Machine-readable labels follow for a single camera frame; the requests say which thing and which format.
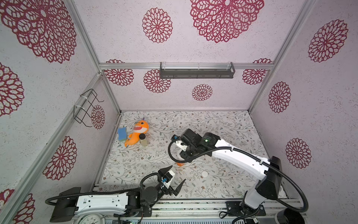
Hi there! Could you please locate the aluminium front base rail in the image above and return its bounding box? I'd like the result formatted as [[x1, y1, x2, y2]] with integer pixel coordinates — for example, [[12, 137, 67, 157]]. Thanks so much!
[[72, 193, 308, 224]]

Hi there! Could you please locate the blue green sponge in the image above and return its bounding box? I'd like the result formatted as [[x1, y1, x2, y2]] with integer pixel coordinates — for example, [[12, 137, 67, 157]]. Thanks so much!
[[117, 127, 127, 141]]

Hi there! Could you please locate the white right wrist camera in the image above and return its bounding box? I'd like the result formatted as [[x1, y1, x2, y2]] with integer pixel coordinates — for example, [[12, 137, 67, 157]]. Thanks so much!
[[171, 135, 188, 152]]

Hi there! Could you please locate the black wire wall rack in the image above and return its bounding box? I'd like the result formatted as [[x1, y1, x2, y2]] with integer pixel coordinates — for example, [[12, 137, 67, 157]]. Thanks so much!
[[72, 88, 104, 128]]

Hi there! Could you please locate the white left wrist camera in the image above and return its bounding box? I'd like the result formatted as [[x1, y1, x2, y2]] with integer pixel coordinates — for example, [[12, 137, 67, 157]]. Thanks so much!
[[162, 170, 175, 189]]

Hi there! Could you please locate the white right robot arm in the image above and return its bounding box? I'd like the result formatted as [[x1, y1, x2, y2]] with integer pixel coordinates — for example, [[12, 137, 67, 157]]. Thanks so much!
[[172, 129, 282, 209]]

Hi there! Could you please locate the white dial gauge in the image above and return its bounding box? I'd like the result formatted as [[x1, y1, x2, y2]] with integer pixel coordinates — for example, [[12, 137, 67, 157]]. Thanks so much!
[[74, 214, 106, 224]]

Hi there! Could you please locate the black capped square bottle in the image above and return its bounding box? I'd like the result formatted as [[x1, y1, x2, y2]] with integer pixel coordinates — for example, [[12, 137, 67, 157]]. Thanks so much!
[[139, 133, 148, 147]]

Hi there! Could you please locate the grey wall shelf rail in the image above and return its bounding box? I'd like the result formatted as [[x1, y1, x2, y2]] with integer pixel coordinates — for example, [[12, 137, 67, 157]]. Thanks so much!
[[159, 63, 236, 79]]

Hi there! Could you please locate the white bottle orange base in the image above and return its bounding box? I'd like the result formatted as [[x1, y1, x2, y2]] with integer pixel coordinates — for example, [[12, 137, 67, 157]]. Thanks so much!
[[176, 162, 185, 167]]

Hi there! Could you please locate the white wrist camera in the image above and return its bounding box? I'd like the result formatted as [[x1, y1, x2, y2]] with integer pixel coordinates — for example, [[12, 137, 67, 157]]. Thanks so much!
[[162, 170, 175, 189], [171, 135, 188, 152]]

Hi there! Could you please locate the orange shark plush toy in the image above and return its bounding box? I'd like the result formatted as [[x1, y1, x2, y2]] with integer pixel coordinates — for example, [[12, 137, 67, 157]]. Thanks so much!
[[124, 119, 149, 147]]

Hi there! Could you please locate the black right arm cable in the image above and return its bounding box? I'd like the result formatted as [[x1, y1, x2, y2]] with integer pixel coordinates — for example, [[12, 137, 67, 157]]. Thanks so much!
[[167, 139, 309, 213]]

